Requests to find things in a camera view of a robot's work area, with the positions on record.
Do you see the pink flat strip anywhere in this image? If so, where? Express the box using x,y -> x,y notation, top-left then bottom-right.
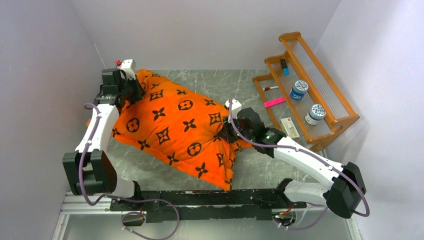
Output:
263,96 -> 286,108

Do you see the blue jar near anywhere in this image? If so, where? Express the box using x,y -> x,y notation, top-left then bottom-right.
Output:
289,80 -> 309,101

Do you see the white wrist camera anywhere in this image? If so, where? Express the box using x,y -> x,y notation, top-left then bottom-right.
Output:
116,59 -> 137,81
225,98 -> 242,119

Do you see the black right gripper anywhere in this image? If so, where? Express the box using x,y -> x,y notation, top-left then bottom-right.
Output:
218,112 -> 255,143

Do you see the orange patterned pillowcase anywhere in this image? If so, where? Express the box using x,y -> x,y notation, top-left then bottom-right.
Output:
108,69 -> 250,191

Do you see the wooden tiered shelf rack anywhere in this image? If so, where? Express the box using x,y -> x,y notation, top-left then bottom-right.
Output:
252,32 -> 360,152

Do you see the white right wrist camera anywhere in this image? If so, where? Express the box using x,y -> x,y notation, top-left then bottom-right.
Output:
225,98 -> 242,119

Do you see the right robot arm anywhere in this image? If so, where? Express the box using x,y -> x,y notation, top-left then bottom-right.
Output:
218,108 -> 371,219

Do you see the blue jar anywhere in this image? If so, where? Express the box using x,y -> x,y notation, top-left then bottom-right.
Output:
289,80 -> 309,101
305,104 -> 327,126

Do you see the blue jar far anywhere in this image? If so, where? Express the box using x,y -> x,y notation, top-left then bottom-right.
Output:
305,104 -> 327,126

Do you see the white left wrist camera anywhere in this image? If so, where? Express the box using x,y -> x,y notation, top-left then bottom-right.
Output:
116,59 -> 137,81

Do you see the small cardboard box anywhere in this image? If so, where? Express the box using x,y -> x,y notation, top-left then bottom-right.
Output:
279,117 -> 300,140

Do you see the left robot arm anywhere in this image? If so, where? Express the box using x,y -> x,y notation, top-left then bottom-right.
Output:
62,64 -> 145,210

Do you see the red white marker pen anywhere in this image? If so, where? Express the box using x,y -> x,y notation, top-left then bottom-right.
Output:
262,86 -> 279,91

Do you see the blue black highlighter marker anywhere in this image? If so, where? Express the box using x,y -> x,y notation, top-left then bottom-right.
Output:
280,58 -> 290,76

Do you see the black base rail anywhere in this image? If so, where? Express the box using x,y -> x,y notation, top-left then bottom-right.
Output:
110,188 -> 307,223

